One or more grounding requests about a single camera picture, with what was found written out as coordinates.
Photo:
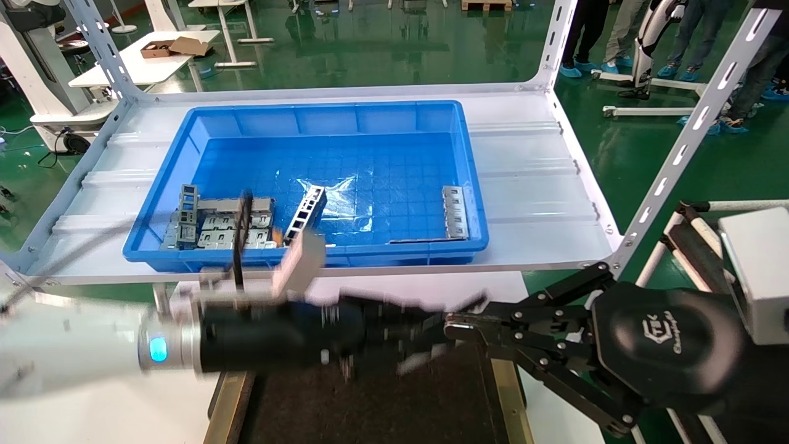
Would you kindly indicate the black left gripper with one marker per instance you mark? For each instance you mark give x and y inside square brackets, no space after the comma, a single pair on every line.
[376,333]

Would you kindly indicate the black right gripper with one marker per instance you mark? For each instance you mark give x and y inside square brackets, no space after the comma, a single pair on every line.
[666,351]

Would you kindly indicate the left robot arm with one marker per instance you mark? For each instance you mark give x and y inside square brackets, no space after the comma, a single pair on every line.
[246,336]

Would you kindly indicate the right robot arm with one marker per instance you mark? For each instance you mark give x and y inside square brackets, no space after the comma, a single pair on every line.
[770,394]

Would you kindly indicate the grey metal part with windows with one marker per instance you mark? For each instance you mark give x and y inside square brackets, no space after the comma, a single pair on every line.
[456,213]

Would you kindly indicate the black container tray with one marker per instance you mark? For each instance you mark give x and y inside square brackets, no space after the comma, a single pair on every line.
[370,413]

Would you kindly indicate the grey metal ladder-shaped part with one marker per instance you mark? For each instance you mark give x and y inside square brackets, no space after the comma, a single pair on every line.
[308,209]

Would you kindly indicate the flat slotted metal plate part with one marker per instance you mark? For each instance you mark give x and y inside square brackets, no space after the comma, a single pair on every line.
[219,222]
[216,240]

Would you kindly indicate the long grey metal channel part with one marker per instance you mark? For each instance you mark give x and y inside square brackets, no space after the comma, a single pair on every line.
[216,204]

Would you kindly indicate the white metal shelf rack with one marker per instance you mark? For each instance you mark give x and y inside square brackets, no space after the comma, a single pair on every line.
[530,185]

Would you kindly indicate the black foam pad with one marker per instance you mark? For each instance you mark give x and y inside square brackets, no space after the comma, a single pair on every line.
[696,253]

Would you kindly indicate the blue plastic bin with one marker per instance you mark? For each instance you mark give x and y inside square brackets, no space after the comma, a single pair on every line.
[370,154]

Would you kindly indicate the person in black trousers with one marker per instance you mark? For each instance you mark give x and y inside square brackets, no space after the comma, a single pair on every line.
[585,31]

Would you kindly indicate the white and black robot leg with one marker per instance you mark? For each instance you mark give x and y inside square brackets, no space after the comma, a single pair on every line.
[647,43]

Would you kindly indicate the wooden pallet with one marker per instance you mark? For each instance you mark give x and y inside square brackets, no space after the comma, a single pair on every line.
[487,5]

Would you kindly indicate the person in dark grey trousers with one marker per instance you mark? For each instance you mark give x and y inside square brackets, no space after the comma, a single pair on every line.
[755,74]

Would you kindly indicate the person in blue jeans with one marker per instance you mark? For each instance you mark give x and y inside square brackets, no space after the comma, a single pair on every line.
[693,31]

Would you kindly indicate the white table with metal legs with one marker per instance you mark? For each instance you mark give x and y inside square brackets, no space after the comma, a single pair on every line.
[231,31]

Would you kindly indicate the open cardboard box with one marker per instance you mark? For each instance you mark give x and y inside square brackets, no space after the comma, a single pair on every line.
[185,46]

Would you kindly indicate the white work table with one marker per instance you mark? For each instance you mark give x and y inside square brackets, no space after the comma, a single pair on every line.
[142,68]

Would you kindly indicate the black caster wheel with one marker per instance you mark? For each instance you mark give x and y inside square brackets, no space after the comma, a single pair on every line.
[77,143]

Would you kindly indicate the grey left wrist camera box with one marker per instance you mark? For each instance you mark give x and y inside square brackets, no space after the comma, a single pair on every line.
[302,265]

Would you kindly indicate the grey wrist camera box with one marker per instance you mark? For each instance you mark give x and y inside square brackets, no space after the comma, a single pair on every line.
[302,265]
[761,277]

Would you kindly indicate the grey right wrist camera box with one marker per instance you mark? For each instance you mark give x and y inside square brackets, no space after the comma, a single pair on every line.
[761,277]

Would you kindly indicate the white tube cart frame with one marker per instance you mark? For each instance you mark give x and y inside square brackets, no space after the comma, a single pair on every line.
[746,205]

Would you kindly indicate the white floor stand frame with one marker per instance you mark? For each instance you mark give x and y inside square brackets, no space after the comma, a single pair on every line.
[641,111]

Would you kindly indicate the dark grey metal frame part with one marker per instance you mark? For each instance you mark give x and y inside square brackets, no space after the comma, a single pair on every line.
[188,203]

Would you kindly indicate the light grey metal bracket part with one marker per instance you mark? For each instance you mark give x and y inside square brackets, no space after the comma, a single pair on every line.
[171,234]

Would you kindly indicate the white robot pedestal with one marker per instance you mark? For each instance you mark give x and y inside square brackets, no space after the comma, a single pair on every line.
[37,74]

